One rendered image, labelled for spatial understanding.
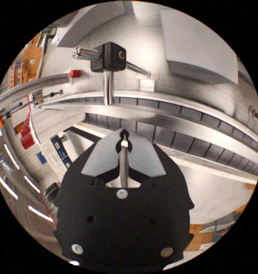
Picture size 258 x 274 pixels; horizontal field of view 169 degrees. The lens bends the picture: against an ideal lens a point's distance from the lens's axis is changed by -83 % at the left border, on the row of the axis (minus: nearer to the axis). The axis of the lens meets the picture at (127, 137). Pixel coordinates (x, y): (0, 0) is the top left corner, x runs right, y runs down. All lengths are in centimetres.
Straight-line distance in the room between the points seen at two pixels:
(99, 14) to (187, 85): 32
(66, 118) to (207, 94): 33
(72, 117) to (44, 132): 9
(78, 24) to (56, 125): 33
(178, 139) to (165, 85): 11
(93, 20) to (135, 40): 18
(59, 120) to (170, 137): 25
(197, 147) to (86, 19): 44
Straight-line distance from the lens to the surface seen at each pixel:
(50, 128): 23
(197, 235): 341
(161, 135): 17
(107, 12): 35
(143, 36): 25
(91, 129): 22
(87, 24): 38
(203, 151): 19
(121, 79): 24
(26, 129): 29
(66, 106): 18
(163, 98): 15
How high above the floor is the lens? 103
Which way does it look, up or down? 47 degrees down
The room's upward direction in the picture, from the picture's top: 133 degrees counter-clockwise
